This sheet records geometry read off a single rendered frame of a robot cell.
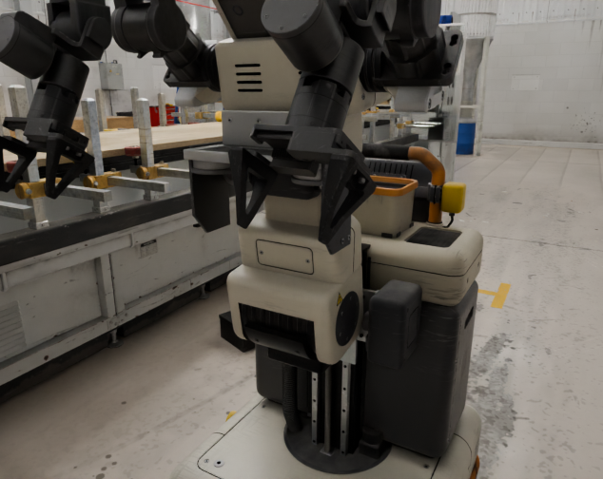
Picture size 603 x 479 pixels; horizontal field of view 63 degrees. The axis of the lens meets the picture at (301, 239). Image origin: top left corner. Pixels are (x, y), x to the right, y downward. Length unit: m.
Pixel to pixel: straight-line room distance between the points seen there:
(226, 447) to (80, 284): 1.17
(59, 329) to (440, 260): 1.65
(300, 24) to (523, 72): 11.22
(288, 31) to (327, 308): 0.52
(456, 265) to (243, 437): 0.70
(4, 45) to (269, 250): 0.51
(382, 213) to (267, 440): 0.65
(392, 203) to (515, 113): 10.57
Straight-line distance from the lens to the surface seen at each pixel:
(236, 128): 0.88
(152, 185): 1.79
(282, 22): 0.46
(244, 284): 0.93
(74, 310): 2.30
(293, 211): 0.90
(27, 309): 2.17
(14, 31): 0.76
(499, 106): 11.67
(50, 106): 0.78
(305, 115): 0.48
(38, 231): 1.80
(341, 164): 0.43
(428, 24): 0.67
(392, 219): 1.13
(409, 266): 1.09
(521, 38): 11.68
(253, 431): 1.39
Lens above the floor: 1.14
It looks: 17 degrees down
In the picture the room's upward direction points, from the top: straight up
